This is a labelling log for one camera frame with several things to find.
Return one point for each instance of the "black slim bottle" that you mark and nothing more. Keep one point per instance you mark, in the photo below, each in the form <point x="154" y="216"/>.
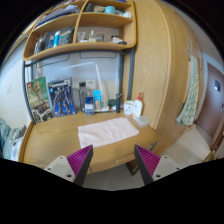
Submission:
<point x="118" y="102"/>

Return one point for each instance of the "white lotion pump bottle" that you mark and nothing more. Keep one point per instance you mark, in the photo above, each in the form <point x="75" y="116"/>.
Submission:
<point x="137" y="108"/>

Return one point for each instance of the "clear plastic container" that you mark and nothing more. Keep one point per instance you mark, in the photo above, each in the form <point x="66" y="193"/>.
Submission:
<point x="142" y="121"/>

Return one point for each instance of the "white mug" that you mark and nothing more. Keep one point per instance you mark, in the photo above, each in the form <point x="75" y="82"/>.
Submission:
<point x="128" y="107"/>

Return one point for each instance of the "bed with bedding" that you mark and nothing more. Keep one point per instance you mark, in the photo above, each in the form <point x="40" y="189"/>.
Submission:
<point x="10" y="140"/>

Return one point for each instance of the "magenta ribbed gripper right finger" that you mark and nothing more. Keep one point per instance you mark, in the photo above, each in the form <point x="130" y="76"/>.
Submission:
<point x="147" y="162"/>

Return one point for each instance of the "tall wooden wardrobe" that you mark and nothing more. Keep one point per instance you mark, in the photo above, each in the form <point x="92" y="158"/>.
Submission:
<point x="165" y="44"/>

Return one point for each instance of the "light pink towel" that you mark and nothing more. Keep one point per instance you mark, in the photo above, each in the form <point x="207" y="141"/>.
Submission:
<point x="106" y="132"/>

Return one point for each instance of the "green Groot Lego box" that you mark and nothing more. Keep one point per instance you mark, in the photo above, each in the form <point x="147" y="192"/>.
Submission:
<point x="38" y="100"/>

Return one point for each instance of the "blue robot model kit box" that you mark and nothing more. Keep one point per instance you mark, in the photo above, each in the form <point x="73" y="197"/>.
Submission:
<point x="62" y="97"/>

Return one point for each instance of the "dark water bottle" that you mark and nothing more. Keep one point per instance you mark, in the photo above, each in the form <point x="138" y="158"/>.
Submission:
<point x="82" y="95"/>

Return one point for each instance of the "small blue box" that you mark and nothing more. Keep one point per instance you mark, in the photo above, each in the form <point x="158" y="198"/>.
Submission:
<point x="89" y="105"/>

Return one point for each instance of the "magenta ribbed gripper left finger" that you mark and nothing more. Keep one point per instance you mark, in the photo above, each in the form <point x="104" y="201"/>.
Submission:
<point x="79" y="162"/>

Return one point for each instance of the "wooden wall shelf unit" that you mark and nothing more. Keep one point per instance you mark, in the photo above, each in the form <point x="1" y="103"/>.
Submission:
<point x="83" y="25"/>

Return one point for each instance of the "green patterned hanging towel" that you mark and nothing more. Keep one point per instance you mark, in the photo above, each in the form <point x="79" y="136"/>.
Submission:
<point x="186" y="117"/>

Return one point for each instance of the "white desk lamp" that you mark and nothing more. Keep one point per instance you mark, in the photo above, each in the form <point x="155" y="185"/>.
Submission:
<point x="104" y="106"/>

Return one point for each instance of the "light blue carton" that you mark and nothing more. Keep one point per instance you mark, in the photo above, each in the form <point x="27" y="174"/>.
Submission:
<point x="97" y="99"/>

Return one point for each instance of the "brown wooden door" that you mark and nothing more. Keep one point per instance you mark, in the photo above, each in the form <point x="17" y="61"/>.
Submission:
<point x="214" y="101"/>

